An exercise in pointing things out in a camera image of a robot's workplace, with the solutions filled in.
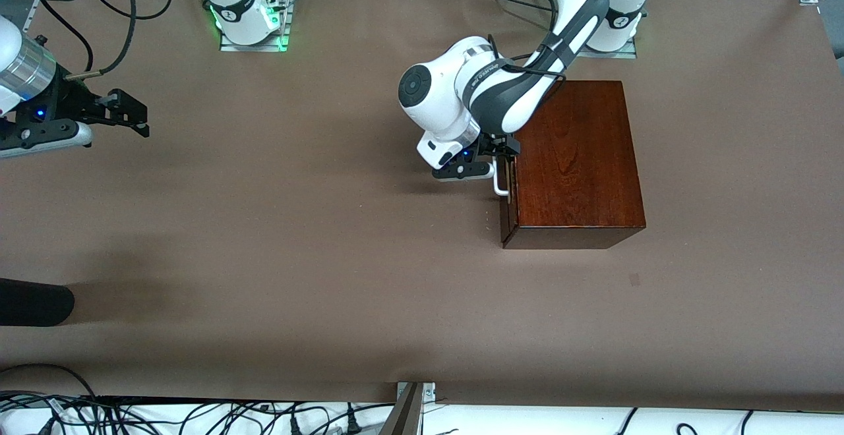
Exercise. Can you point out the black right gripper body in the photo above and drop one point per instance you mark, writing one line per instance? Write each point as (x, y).
(71, 100)

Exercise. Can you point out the black foam cylinder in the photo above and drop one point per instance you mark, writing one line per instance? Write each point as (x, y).
(33, 303)

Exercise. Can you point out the silver metal bracket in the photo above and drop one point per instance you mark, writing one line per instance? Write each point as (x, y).
(430, 392)

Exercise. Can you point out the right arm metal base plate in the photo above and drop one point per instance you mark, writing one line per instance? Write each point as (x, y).
(254, 47)

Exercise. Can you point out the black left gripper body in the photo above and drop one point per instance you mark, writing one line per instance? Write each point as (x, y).
(493, 143)

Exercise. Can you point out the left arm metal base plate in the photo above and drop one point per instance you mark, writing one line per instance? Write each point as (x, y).
(613, 55)

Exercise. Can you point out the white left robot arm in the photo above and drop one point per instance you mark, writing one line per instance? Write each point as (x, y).
(448, 92)

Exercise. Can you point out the dark brown wooden cabinet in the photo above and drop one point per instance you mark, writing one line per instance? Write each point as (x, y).
(580, 178)

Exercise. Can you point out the brown paper table cover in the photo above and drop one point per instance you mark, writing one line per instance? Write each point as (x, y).
(330, 257)

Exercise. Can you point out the grey metal beam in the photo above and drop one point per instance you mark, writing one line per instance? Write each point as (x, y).
(403, 418)

